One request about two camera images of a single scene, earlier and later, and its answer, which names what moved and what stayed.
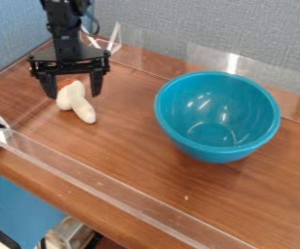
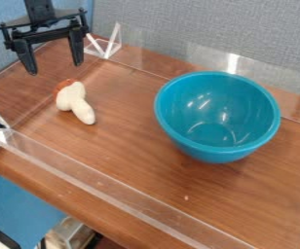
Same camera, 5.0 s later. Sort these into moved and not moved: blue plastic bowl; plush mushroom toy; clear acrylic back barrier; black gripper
Moved: black gripper
Not moved: blue plastic bowl; clear acrylic back barrier; plush mushroom toy
